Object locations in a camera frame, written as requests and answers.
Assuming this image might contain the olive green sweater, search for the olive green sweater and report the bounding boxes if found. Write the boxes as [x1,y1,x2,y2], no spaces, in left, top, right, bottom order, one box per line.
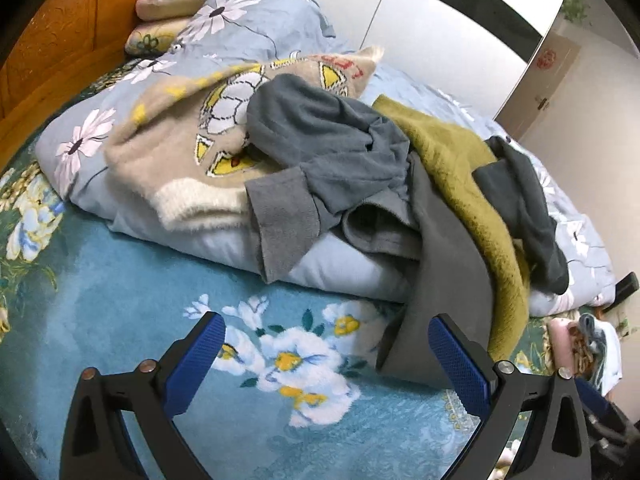
[372,94,531,363]

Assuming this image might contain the yellow floral pillow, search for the yellow floral pillow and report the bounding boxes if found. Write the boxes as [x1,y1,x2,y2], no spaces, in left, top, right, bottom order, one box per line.
[124,17,193,56]

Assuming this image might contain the green plant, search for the green plant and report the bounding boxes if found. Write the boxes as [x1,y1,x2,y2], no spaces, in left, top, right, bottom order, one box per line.
[561,0,593,26]

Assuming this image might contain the beige fuzzy cartoon sweater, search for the beige fuzzy cartoon sweater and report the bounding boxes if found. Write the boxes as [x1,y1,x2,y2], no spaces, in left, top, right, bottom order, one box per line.
[102,45,386,231]

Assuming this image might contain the dark grey garment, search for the dark grey garment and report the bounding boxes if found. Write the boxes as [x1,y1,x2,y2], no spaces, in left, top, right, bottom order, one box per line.
[472,135,571,296]

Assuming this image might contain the light wooden door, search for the light wooden door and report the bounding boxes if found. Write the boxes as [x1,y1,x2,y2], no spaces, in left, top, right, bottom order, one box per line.
[520,30,583,141]

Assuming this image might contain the teal floral bed blanket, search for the teal floral bed blanket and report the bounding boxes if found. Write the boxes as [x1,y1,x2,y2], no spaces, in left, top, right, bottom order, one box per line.
[0,55,601,480]

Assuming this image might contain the blue-grey sweater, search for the blue-grey sweater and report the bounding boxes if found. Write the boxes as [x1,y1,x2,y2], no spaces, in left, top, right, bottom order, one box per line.
[245,74,426,221]

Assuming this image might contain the grey fleece-lined pants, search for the grey fleece-lined pants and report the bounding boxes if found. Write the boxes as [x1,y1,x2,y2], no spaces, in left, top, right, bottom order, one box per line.
[245,150,496,391]

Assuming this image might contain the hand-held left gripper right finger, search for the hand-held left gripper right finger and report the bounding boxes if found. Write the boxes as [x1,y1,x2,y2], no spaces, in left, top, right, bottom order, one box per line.
[427,312,593,480]

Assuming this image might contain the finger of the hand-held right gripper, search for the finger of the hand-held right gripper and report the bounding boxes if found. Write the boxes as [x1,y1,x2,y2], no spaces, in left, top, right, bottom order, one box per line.
[575,377,613,413]

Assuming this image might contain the small black device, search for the small black device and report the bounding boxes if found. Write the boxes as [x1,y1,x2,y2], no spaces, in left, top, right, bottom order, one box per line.
[617,272,640,306]

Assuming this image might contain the blue floral duvet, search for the blue floral duvet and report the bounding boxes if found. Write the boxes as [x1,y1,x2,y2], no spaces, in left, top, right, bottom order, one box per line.
[37,0,618,316]

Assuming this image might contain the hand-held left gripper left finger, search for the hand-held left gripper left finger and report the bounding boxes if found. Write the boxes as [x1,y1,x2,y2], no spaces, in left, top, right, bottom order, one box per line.
[60,310,226,480]

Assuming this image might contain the wooden headboard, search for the wooden headboard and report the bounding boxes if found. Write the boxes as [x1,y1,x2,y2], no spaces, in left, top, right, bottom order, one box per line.
[0,0,201,171]

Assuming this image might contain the white wardrobe with black strip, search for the white wardrobe with black strip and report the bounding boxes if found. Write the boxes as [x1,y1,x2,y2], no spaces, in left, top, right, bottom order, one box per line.
[197,0,573,126]

